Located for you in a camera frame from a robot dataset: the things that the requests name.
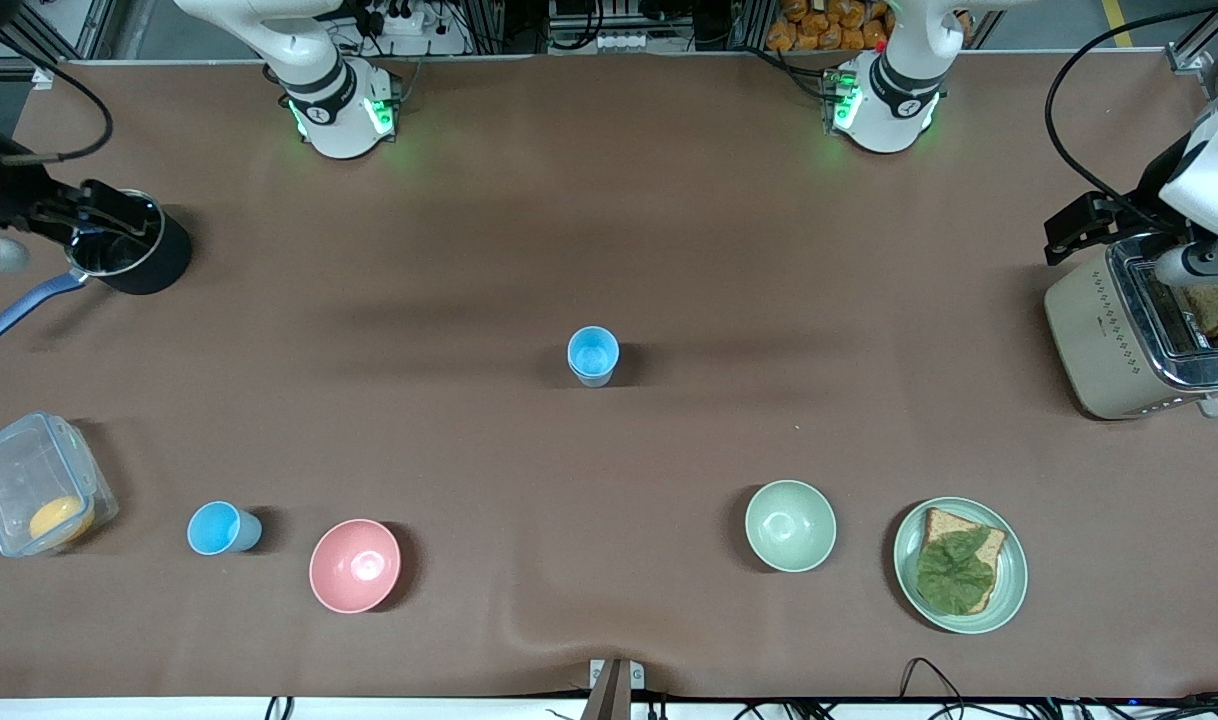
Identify glass lid blue knob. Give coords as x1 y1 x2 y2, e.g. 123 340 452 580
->
69 192 163 277

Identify beige chrome toaster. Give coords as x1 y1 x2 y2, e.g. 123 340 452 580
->
1044 233 1218 422

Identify brown toast slice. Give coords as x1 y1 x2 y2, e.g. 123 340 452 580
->
1173 282 1218 338

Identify clear plastic food container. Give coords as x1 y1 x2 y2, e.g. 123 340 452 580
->
0 411 120 559

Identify orange round food piece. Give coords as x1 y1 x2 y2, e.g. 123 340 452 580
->
28 496 96 547

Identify brown bread slice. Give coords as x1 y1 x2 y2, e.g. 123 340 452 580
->
917 507 1009 615

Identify orange snack packs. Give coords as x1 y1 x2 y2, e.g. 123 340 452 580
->
765 0 892 54

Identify white power strip with plugs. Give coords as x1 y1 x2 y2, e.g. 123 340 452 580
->
354 0 435 39

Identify green lettuce leaf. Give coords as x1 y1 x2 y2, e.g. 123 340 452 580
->
915 527 996 617

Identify pale green plate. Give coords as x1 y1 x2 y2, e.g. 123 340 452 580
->
893 497 1029 635

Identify pale green bowl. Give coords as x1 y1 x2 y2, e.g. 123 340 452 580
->
745 480 838 574

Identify pink bowl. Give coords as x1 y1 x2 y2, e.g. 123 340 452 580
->
309 518 403 615

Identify black pot blue handle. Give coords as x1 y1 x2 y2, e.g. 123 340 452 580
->
0 189 193 345

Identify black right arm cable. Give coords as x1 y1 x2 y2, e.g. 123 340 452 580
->
0 28 115 165

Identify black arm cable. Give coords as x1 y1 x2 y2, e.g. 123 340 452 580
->
1044 0 1218 216
0 28 115 165

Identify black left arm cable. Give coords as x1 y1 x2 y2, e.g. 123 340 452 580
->
1044 0 1218 216

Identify aluminium frame profile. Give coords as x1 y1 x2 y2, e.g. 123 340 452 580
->
0 0 105 89
1167 0 1218 73

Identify black looped floor cable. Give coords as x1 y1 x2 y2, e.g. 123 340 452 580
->
899 656 980 720

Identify metal table edge bracket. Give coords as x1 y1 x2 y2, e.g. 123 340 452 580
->
581 657 646 720

